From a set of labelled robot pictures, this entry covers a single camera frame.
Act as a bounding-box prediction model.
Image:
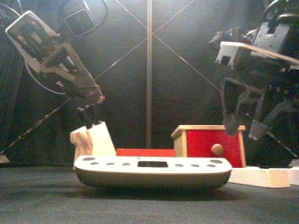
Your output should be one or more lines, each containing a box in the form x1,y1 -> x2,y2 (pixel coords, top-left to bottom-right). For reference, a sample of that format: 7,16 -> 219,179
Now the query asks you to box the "white egg block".
227,165 -> 299,189

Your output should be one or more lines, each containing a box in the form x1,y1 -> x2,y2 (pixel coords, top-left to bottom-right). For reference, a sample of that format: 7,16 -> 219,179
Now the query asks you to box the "wooden knife block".
70,121 -> 118,170

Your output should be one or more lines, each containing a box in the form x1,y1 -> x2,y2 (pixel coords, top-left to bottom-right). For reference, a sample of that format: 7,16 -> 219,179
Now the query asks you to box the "red flat block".
115,148 -> 178,158

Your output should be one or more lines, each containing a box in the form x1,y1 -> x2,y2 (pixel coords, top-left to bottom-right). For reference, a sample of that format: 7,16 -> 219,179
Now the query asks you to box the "wooden box with red drawer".
171,124 -> 248,169

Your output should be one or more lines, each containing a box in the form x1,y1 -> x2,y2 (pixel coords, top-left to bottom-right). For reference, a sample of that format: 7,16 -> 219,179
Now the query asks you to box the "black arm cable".
0,3 -> 68,96

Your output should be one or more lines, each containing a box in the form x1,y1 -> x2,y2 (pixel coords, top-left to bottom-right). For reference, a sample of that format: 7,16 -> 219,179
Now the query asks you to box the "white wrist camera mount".
214,40 -> 299,71

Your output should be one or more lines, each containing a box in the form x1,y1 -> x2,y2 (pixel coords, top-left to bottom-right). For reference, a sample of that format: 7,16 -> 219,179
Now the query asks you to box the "black toy knife handle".
76,107 -> 94,130
84,104 -> 99,127

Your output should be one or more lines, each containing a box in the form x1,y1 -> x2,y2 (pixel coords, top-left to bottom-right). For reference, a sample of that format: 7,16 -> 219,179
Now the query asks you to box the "vertical metal frame pole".
144,0 -> 155,150

